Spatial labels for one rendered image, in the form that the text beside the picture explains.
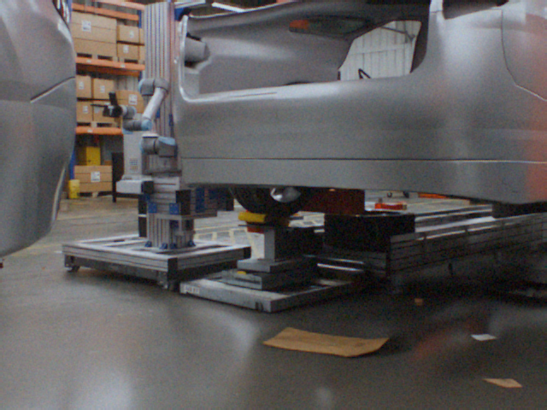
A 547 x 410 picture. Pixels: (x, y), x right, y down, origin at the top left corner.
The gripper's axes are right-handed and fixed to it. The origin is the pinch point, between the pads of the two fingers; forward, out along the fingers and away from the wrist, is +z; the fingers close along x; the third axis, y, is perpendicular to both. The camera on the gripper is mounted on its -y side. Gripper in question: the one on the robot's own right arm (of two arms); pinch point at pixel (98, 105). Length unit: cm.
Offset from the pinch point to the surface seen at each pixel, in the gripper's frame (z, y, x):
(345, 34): -97, -67, -122
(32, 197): 253, 12, -198
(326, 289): -55, 97, -148
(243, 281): -32, 99, -100
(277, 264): -46, 86, -116
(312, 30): -64, -64, -112
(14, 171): 259, 7, -200
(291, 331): 30, 101, -162
